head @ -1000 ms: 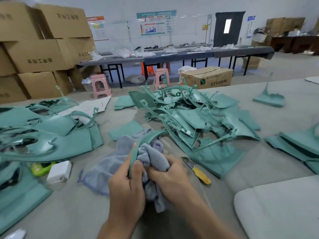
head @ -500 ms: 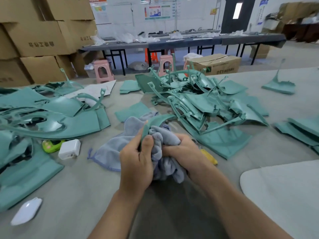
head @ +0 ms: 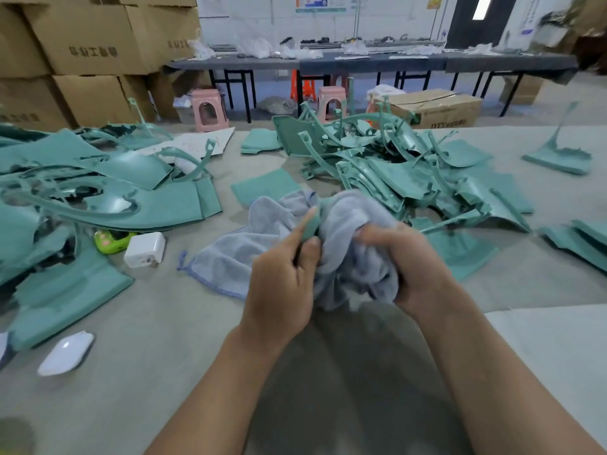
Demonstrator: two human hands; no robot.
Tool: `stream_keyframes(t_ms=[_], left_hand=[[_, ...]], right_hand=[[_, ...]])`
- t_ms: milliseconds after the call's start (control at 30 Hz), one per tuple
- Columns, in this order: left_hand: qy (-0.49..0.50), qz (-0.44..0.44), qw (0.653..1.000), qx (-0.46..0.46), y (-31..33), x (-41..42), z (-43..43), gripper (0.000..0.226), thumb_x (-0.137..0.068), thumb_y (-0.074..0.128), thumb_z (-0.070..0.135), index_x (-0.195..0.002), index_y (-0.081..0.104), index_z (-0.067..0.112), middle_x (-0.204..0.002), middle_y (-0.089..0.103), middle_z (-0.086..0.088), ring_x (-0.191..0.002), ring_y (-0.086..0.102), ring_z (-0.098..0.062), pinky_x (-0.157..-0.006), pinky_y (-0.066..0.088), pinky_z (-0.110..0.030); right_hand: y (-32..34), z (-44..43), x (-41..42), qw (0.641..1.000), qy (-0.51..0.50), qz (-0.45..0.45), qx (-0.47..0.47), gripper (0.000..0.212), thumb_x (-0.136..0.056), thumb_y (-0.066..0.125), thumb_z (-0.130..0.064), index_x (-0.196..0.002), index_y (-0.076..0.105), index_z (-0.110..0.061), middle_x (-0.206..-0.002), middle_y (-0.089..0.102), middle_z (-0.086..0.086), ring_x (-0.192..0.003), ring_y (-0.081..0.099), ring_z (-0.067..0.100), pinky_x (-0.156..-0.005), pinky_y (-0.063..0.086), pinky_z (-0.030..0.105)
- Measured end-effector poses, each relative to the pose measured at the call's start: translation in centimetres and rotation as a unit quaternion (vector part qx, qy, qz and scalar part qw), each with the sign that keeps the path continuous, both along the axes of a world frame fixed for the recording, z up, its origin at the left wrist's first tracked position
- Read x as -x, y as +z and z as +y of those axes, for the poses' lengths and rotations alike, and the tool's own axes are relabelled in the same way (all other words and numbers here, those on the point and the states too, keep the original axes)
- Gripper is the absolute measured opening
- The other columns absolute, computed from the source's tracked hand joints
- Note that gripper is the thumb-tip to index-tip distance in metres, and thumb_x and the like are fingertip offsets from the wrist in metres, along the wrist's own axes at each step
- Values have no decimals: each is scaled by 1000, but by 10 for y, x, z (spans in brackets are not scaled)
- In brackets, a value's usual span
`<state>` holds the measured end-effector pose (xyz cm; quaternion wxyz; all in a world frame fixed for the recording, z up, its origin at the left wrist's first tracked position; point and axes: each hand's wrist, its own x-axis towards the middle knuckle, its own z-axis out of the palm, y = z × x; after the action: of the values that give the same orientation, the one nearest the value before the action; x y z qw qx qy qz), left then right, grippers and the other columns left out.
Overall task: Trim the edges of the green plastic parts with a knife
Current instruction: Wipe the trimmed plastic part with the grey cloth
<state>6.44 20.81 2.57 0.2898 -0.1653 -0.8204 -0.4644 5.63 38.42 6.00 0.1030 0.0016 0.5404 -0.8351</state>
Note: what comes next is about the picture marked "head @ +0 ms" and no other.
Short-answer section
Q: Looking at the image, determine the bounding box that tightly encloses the person's left hand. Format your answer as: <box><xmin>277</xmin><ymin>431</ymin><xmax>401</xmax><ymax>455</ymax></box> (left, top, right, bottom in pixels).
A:
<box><xmin>237</xmin><ymin>205</ymin><xmax>324</xmax><ymax>353</ymax></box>

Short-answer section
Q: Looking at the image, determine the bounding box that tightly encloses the person's right forearm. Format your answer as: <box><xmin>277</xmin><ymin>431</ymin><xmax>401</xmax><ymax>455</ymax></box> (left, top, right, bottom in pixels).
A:
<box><xmin>417</xmin><ymin>289</ymin><xmax>605</xmax><ymax>455</ymax></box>

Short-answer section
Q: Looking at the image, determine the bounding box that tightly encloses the person's left forearm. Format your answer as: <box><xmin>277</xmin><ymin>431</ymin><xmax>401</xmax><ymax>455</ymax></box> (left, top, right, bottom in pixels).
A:
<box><xmin>145</xmin><ymin>327</ymin><xmax>286</xmax><ymax>455</ymax></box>

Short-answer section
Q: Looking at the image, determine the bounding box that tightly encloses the pink plastic stool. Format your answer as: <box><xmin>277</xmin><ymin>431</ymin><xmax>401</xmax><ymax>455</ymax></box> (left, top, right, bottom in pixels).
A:
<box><xmin>316</xmin><ymin>85</ymin><xmax>348</xmax><ymax>123</ymax></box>
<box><xmin>190</xmin><ymin>88</ymin><xmax>231</xmax><ymax>133</ymax></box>

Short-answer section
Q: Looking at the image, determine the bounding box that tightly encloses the white paper sheet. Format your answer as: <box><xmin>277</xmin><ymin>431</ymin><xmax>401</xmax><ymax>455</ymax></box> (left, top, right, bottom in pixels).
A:
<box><xmin>137</xmin><ymin>126</ymin><xmax>236</xmax><ymax>163</ymax></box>

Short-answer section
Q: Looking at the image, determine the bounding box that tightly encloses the long grey work table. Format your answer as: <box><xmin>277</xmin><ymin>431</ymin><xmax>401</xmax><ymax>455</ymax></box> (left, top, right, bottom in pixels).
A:
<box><xmin>166</xmin><ymin>47</ymin><xmax>580</xmax><ymax>124</ymax></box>

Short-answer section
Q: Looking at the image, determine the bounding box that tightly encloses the colourful wall poster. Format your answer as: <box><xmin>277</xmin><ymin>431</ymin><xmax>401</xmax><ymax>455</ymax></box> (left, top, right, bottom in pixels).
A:
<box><xmin>296</xmin><ymin>0</ymin><xmax>350</xmax><ymax>13</ymax></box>

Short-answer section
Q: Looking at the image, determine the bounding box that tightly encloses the heap of clear plastic bags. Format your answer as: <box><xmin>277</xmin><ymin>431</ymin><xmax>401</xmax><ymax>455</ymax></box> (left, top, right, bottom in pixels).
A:
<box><xmin>188</xmin><ymin>35</ymin><xmax>326</xmax><ymax>61</ymax></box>

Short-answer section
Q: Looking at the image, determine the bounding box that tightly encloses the white oval plastic piece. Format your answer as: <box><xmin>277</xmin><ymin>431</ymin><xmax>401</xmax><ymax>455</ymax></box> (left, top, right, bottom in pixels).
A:
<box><xmin>37</xmin><ymin>331</ymin><xmax>96</xmax><ymax>377</ymax></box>

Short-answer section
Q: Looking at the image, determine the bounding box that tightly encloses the white power adapter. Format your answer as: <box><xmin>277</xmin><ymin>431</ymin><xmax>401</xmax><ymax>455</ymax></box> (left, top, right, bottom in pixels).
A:
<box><xmin>123</xmin><ymin>231</ymin><xmax>167</xmax><ymax>270</ymax></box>

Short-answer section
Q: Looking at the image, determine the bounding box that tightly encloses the person's right hand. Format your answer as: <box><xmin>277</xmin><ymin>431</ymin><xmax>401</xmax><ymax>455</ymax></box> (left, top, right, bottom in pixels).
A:
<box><xmin>355</xmin><ymin>221</ymin><xmax>468</xmax><ymax>325</ymax></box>

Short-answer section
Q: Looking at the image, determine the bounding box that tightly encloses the white foam sheet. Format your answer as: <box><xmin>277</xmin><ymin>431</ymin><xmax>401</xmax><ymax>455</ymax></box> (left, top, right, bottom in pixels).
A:
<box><xmin>486</xmin><ymin>303</ymin><xmax>607</xmax><ymax>453</ymax></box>

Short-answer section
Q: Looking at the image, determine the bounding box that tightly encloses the pile of green plastic parts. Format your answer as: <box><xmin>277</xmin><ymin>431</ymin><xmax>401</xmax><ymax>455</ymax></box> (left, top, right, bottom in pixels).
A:
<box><xmin>0</xmin><ymin>97</ymin><xmax>607</xmax><ymax>353</ymax></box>

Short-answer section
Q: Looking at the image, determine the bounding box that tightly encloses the dark door with window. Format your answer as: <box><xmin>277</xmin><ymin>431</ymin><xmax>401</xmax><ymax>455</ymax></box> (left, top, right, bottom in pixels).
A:
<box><xmin>446</xmin><ymin>0</ymin><xmax>521</xmax><ymax>50</ymax></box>

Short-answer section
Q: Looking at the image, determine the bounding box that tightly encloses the green and yellow gadget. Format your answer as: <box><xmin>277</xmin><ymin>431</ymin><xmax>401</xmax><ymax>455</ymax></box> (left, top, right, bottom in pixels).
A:
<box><xmin>93</xmin><ymin>229</ymin><xmax>136</xmax><ymax>256</ymax></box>

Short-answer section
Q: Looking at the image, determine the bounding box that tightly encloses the stack of brown cardboard boxes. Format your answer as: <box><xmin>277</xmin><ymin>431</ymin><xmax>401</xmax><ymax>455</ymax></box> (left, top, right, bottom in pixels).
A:
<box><xmin>0</xmin><ymin>0</ymin><xmax>203</xmax><ymax>133</ymax></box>

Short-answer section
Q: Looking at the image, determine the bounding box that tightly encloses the brown cardboard box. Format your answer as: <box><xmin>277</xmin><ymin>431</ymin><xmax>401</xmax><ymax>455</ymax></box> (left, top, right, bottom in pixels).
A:
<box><xmin>377</xmin><ymin>88</ymin><xmax>483</xmax><ymax>130</ymax></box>

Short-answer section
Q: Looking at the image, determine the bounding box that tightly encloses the orange object under table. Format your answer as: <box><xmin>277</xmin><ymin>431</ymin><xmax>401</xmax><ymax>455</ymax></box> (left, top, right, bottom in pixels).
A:
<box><xmin>290</xmin><ymin>71</ymin><xmax>317</xmax><ymax>104</ymax></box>

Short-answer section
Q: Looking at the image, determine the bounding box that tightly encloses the single green plastic part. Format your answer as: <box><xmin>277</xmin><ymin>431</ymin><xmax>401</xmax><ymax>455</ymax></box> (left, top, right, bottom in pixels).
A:
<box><xmin>300</xmin><ymin>208</ymin><xmax>322</xmax><ymax>245</ymax></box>

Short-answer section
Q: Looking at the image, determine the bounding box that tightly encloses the grey-blue wiping cloth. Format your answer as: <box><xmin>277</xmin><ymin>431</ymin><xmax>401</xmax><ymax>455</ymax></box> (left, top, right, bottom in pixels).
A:
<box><xmin>178</xmin><ymin>189</ymin><xmax>404</xmax><ymax>313</ymax></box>

